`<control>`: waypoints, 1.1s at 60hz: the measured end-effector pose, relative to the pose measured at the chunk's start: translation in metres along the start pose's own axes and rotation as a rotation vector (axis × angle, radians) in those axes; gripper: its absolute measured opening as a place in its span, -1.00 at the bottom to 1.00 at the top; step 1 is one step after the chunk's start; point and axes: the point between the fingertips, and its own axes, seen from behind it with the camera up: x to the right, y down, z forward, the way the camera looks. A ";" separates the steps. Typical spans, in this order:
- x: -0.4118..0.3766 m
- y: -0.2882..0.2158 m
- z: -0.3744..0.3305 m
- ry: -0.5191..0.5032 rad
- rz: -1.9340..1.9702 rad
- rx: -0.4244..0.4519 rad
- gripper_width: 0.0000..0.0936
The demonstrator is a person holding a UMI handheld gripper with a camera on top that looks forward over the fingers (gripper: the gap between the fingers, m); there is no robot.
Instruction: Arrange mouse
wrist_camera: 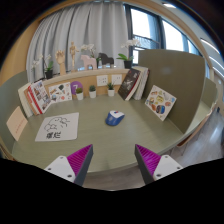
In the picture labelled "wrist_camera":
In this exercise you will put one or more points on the green felt partition panel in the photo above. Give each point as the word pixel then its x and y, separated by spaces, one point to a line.
pixel 180 76
pixel 8 96

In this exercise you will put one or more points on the dark wooden horse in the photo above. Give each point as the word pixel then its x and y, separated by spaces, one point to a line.
pixel 106 60

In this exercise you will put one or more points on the black book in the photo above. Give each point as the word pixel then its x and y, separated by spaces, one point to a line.
pixel 129 85

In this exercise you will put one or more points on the card with colourful food stickers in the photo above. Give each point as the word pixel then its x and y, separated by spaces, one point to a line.
pixel 160 101

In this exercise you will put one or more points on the white book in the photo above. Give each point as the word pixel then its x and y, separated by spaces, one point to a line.
pixel 22 98

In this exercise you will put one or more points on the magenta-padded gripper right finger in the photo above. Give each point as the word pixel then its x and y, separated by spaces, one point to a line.
pixel 166 165

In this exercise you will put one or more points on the ceiling lights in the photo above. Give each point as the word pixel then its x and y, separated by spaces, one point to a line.
pixel 210 45

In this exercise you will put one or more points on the small succulent in white pot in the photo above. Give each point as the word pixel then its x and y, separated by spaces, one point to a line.
pixel 79 95
pixel 111 91
pixel 92 92

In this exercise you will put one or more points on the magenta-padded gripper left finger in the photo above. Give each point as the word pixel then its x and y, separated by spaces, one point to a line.
pixel 58 166

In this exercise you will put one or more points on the round purple number sign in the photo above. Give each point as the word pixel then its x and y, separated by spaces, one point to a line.
pixel 75 85

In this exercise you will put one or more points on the wooden shelf ledge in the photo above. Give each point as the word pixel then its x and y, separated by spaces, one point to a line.
pixel 90 74

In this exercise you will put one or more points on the pale orange card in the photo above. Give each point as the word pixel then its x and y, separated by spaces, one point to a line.
pixel 16 123

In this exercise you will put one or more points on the white mouse pad with doodle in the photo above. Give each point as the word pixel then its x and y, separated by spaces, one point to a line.
pixel 56 131

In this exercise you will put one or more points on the wooden artist mannequin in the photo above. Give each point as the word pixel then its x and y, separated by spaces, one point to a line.
pixel 73 53

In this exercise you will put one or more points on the orange book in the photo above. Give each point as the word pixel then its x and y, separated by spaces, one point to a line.
pixel 29 100

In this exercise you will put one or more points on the wooden hand model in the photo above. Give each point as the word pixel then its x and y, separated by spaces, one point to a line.
pixel 61 58

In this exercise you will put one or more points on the window with dark frame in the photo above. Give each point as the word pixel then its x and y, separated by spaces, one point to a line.
pixel 146 30

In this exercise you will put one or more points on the blue and white computer mouse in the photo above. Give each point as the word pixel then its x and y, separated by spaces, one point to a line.
pixel 115 119

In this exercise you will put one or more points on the white card with stickers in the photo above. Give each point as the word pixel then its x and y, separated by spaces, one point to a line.
pixel 60 92

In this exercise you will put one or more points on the grey white curtain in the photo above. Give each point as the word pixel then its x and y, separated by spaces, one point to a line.
pixel 93 26

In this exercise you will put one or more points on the red-spined picture magazine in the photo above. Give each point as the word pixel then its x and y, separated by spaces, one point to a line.
pixel 40 96

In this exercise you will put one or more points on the white wall socket plate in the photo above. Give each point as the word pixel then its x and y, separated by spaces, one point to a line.
pixel 116 79
pixel 102 80

